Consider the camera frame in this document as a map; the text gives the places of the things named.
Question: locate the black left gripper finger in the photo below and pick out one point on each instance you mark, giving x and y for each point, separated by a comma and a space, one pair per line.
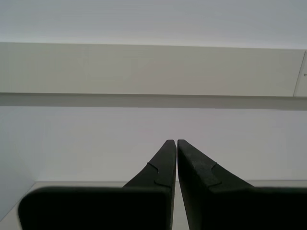
239, 208
108, 208

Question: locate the white wall duct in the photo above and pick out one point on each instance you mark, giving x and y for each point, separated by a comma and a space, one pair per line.
144, 69

